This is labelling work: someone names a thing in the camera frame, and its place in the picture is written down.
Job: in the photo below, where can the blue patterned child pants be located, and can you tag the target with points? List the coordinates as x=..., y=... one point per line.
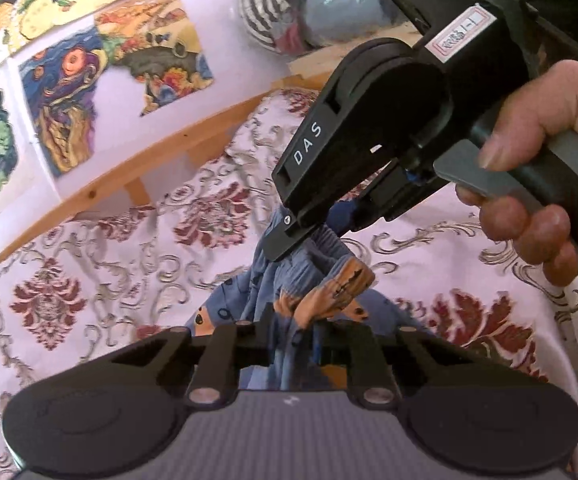
x=320, y=280

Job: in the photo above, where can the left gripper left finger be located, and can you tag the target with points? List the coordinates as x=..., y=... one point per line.
x=216, y=377

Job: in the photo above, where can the orange landscape painting poster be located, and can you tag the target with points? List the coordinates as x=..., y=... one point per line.
x=155, y=40

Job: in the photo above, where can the swirl painting poster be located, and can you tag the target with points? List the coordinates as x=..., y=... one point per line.
x=59, y=86

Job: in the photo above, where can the wooden bed frame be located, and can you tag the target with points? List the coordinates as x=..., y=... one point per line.
x=201, y=141

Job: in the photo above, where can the bundle of clothes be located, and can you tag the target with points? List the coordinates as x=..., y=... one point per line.
x=295, y=27

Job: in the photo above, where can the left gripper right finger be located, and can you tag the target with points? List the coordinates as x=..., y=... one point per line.
x=351, y=358

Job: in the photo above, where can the person right hand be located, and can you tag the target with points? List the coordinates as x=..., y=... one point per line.
x=544, y=107

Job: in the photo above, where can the floral white bedsheet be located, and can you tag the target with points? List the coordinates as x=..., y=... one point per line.
x=88, y=287

